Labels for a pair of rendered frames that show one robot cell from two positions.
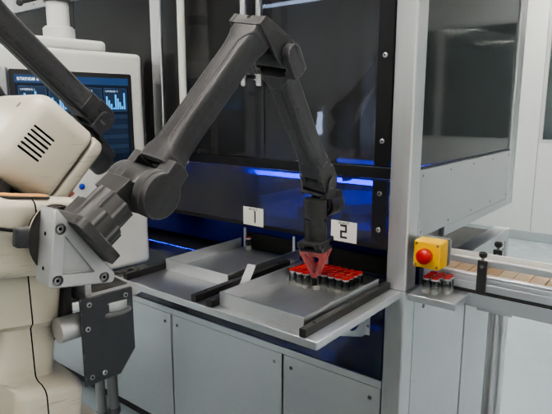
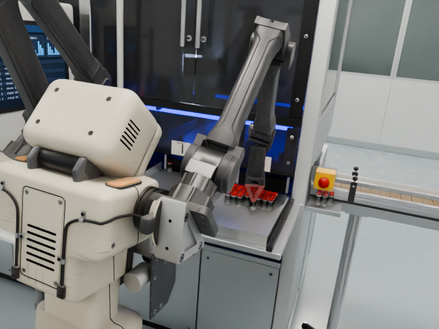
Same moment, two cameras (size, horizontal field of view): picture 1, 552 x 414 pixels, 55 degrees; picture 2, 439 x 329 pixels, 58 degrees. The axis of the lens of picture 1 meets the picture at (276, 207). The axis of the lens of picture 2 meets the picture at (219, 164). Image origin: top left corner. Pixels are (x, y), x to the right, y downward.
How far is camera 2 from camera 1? 0.50 m
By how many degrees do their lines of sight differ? 21
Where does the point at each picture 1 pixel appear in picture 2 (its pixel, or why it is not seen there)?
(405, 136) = (316, 98)
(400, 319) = (299, 222)
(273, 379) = (191, 266)
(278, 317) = (244, 237)
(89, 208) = (198, 195)
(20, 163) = (120, 154)
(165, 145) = (231, 134)
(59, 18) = not seen: outside the picture
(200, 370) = not seen: hidden behind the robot
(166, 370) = not seen: hidden behind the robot
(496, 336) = (354, 228)
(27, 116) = (124, 111)
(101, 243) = (213, 224)
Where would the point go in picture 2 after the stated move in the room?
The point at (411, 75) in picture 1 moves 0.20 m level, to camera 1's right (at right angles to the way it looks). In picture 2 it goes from (325, 55) to (373, 58)
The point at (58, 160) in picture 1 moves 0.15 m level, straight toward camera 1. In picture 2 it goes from (141, 146) to (189, 170)
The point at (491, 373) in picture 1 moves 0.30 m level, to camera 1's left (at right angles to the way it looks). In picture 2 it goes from (348, 251) to (285, 259)
